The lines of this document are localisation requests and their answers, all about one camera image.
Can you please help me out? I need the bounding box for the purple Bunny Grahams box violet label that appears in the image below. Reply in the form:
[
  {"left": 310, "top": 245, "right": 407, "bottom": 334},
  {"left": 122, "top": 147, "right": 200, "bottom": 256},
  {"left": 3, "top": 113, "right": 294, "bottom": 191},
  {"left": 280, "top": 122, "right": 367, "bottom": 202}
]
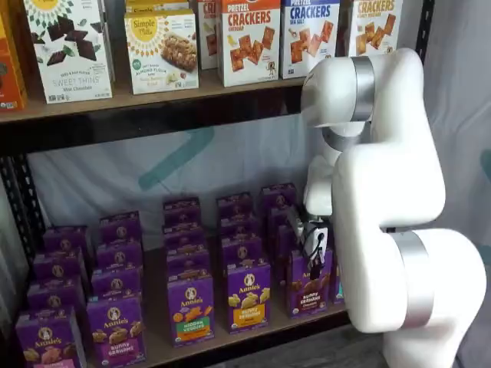
[{"left": 86, "top": 294, "right": 147, "bottom": 368}]

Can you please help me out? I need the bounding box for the purple box teal label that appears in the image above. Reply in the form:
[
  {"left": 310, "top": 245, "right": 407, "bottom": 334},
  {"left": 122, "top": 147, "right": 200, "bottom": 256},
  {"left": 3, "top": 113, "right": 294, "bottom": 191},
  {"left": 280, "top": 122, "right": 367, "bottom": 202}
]
[{"left": 331, "top": 260, "right": 346, "bottom": 306}]

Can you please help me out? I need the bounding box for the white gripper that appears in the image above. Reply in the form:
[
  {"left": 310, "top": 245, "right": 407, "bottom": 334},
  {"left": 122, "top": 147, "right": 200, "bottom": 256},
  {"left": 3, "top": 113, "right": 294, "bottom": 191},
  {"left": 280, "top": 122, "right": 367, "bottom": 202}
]
[{"left": 302, "top": 220, "right": 334, "bottom": 281}]

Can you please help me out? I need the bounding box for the red pretzel crackers box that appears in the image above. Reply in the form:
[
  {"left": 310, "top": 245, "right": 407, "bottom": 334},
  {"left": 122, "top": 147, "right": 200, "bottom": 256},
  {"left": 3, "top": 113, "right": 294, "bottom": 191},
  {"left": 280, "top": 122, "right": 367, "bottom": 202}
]
[
  {"left": 216, "top": 0, "right": 280, "bottom": 87},
  {"left": 197, "top": 0, "right": 222, "bottom": 71}
]

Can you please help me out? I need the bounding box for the purple Annie's snack box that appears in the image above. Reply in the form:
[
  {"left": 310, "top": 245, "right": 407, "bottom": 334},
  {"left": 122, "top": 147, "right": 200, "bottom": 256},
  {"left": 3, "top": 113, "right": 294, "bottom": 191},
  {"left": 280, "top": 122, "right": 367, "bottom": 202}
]
[
  {"left": 25, "top": 276, "right": 87, "bottom": 321},
  {"left": 268, "top": 206, "right": 300, "bottom": 239},
  {"left": 163, "top": 197, "right": 203, "bottom": 231},
  {"left": 219, "top": 213, "right": 260, "bottom": 241},
  {"left": 32, "top": 248, "right": 90, "bottom": 287},
  {"left": 99, "top": 210, "right": 142, "bottom": 246},
  {"left": 215, "top": 192, "right": 254, "bottom": 220},
  {"left": 166, "top": 248, "right": 211, "bottom": 281},
  {"left": 275, "top": 225, "right": 304, "bottom": 287},
  {"left": 91, "top": 265, "right": 143, "bottom": 304},
  {"left": 41, "top": 225, "right": 93, "bottom": 258},
  {"left": 163, "top": 224, "right": 208, "bottom": 255},
  {"left": 221, "top": 233, "right": 264, "bottom": 269},
  {"left": 260, "top": 183, "right": 298, "bottom": 212},
  {"left": 95, "top": 238, "right": 144, "bottom": 274}
]

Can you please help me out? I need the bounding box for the purple box pink label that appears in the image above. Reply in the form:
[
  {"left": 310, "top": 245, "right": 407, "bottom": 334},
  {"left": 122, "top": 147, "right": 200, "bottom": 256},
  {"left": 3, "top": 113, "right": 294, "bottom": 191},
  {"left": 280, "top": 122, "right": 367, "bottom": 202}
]
[{"left": 15, "top": 306, "right": 87, "bottom": 368}]

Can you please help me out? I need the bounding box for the wooden shelf board holding cracker boxes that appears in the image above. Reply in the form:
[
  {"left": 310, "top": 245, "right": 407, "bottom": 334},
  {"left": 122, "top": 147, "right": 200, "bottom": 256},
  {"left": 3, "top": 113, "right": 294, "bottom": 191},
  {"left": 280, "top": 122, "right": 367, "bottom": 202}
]
[{"left": 0, "top": 55, "right": 407, "bottom": 124}]

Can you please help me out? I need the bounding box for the purple box brown label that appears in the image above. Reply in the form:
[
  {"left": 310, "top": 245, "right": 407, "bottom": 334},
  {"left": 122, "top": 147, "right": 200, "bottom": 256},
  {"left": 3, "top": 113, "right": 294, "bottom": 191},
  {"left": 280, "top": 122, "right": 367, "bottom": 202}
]
[{"left": 287, "top": 248, "right": 334, "bottom": 320}]

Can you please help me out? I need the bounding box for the Simple Mills almond bar box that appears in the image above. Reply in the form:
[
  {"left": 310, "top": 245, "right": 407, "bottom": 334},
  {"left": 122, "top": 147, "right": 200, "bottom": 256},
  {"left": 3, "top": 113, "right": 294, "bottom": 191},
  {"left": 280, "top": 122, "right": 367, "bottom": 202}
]
[
  {"left": 124, "top": 0, "right": 191, "bottom": 16},
  {"left": 124, "top": 8, "right": 199, "bottom": 96}
]

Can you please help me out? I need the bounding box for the yellow pretzel crackers box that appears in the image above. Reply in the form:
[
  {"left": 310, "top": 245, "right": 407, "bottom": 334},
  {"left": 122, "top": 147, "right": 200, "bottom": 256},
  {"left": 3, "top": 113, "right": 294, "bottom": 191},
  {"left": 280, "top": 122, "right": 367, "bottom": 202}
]
[{"left": 347, "top": 0, "right": 404, "bottom": 59}]

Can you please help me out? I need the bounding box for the wooden shelf board holding purple boxes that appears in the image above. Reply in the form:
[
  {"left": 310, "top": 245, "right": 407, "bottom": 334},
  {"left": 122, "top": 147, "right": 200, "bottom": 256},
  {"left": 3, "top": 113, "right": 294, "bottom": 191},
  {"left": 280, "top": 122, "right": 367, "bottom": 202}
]
[{"left": 76, "top": 229, "right": 350, "bottom": 368}]

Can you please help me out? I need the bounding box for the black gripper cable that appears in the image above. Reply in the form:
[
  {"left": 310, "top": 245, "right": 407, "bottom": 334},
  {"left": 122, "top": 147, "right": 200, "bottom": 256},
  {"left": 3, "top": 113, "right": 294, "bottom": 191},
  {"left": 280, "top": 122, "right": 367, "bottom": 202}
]
[{"left": 302, "top": 228, "right": 328, "bottom": 266}]

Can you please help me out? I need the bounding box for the black metal shelf frame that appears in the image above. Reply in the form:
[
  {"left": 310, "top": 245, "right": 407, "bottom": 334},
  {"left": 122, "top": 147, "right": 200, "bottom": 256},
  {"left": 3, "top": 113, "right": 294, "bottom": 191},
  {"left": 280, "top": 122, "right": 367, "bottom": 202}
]
[{"left": 0, "top": 0, "right": 437, "bottom": 368}]

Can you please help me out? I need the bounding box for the purple box green label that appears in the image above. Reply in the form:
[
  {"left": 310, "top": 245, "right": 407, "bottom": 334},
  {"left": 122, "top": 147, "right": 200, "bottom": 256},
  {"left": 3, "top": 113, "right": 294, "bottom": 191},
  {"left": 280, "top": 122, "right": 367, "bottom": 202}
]
[{"left": 166, "top": 272, "right": 216, "bottom": 349}]

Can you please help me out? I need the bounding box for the blue pretzel crackers box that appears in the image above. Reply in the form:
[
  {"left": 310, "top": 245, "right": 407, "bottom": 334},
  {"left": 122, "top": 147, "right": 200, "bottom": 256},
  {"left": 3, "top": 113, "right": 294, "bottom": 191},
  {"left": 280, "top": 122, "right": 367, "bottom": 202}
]
[{"left": 280, "top": 0, "right": 341, "bottom": 80}]

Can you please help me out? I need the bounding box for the orange snack box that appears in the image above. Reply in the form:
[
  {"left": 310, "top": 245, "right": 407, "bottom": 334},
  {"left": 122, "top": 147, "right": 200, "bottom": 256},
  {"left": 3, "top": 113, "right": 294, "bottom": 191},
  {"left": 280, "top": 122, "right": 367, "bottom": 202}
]
[{"left": 0, "top": 0, "right": 28, "bottom": 113}]

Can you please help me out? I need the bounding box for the white backdrop cloth teal print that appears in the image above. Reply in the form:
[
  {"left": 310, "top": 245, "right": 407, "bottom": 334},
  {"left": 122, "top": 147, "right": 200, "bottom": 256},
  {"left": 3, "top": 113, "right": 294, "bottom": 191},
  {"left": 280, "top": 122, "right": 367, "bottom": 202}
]
[
  {"left": 421, "top": 0, "right": 491, "bottom": 368},
  {"left": 26, "top": 113, "right": 327, "bottom": 254}
]

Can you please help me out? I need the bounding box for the purple box orange label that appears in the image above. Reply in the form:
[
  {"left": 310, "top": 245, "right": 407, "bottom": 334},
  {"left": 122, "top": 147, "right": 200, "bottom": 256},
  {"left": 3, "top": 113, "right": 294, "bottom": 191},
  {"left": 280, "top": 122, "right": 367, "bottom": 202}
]
[{"left": 226, "top": 259, "right": 272, "bottom": 335}]

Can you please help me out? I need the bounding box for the white Sweet Thins box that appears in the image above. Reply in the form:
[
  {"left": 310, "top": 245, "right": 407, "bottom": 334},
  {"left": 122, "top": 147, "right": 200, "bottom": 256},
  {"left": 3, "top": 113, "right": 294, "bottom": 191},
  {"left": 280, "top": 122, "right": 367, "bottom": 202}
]
[{"left": 22, "top": 0, "right": 116, "bottom": 105}]

